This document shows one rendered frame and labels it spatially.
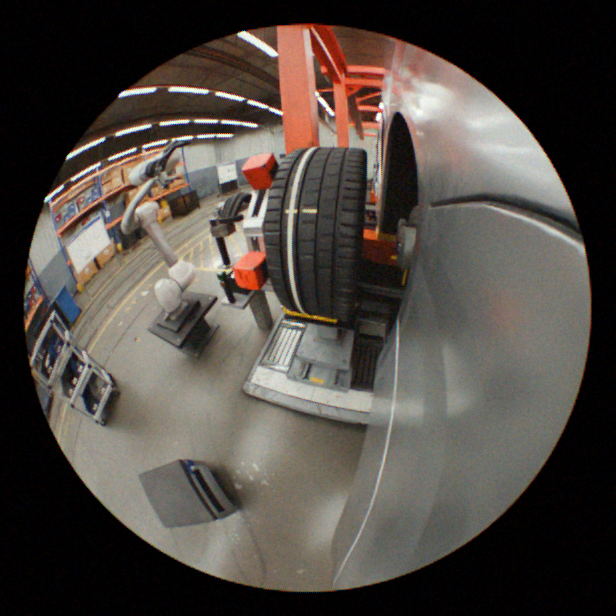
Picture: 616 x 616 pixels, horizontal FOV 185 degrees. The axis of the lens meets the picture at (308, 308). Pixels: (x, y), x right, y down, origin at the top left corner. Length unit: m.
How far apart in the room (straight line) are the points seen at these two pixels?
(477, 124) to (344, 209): 0.34
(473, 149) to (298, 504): 1.25
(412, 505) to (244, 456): 1.10
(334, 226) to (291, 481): 1.14
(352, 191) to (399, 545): 0.50
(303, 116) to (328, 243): 0.88
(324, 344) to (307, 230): 0.78
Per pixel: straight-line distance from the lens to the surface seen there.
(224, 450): 1.25
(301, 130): 1.13
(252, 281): 0.49
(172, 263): 1.47
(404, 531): 0.15
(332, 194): 0.43
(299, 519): 1.21
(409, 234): 0.64
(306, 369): 1.07
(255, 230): 0.52
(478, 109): 0.15
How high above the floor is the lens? 1.12
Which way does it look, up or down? 45 degrees down
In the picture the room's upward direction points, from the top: 4 degrees counter-clockwise
